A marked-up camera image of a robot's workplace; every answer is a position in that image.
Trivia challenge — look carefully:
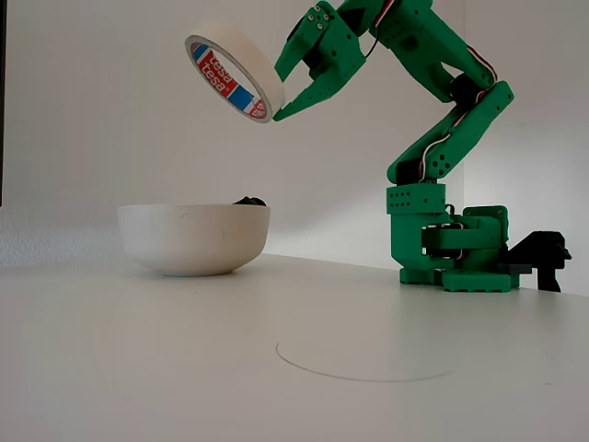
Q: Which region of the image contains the white masking tape roll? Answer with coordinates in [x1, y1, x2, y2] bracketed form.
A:
[184, 18, 287, 125]

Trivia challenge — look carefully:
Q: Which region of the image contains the white bowl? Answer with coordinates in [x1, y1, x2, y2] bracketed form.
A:
[116, 204, 271, 278]

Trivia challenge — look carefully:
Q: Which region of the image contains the black table clamp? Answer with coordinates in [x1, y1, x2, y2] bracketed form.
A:
[503, 230, 573, 293]

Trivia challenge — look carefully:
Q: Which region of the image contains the thin arm servo cable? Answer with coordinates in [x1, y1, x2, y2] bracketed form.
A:
[416, 43, 501, 185]

